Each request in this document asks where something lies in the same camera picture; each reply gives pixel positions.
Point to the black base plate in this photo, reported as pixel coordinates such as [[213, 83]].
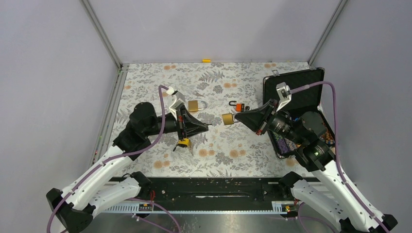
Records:
[[232, 190]]

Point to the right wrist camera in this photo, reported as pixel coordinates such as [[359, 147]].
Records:
[[284, 94]]

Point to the black poker chip case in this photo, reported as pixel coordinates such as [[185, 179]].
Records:
[[304, 101]]

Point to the floral patterned mat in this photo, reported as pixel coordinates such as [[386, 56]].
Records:
[[222, 151]]

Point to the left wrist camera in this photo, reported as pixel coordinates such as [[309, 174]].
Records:
[[178, 100]]

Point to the white slotted cable duct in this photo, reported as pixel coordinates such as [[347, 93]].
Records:
[[271, 207]]

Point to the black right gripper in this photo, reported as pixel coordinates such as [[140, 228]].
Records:
[[255, 119]]

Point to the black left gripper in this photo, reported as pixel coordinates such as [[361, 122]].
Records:
[[192, 126]]

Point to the orange padlock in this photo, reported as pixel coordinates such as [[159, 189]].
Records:
[[238, 106]]

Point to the yellow black padlock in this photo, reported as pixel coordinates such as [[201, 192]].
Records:
[[184, 143]]

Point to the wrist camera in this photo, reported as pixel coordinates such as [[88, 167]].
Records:
[[178, 100], [284, 94]]

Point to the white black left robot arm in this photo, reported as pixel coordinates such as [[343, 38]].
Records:
[[77, 204]]

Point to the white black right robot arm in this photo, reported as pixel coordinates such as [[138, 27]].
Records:
[[349, 211]]

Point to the small brass padlock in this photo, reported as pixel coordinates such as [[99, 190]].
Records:
[[229, 119]]

